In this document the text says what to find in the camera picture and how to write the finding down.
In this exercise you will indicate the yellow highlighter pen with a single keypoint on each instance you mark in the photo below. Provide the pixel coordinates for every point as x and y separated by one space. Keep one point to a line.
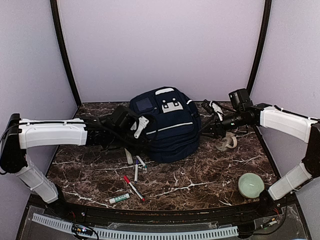
128 157

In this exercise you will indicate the black frame post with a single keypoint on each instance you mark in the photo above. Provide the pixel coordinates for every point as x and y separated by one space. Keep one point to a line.
260 45
63 51

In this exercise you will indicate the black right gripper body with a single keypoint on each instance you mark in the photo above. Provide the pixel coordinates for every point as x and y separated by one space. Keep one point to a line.
222 130

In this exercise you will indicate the cream floral ceramic mug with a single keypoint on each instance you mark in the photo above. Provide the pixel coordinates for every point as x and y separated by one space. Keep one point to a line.
228 142

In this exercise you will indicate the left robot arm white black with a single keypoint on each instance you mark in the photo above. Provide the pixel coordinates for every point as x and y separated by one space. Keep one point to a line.
123 126

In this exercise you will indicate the navy blue student backpack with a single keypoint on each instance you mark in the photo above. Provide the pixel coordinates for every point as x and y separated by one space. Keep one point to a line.
175 123

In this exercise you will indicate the left black frame post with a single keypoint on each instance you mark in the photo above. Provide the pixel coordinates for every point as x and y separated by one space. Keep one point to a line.
63 51

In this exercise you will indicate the right black frame post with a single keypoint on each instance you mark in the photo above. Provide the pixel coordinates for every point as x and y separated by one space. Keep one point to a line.
260 45

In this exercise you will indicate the teal capped white marker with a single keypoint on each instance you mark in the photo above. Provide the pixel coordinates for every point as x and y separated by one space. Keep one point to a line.
141 162

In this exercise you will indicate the red capped white marker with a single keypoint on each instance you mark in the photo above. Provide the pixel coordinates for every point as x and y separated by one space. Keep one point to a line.
133 188

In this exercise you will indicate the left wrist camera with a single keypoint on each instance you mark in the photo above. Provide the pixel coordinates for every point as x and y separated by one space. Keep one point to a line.
140 126

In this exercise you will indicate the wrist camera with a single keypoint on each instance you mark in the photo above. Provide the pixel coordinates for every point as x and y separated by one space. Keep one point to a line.
140 126
213 108

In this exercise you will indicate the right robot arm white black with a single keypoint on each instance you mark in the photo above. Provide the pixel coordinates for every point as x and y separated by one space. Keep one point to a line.
245 113

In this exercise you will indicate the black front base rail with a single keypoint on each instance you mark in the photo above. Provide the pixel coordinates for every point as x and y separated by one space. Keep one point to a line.
284 221

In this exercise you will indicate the pale green ceramic bowl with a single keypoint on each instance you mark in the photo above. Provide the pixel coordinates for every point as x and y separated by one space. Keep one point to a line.
250 185

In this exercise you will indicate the purple capped white marker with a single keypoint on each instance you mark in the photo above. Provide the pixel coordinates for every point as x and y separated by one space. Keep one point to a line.
136 173

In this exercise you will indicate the white slotted cable duct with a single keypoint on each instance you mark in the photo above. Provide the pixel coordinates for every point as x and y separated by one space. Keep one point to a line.
123 231

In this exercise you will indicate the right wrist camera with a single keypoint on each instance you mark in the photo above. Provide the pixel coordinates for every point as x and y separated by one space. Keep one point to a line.
213 108

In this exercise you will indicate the green white glue stick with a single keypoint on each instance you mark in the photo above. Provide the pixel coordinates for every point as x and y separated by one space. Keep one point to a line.
119 198

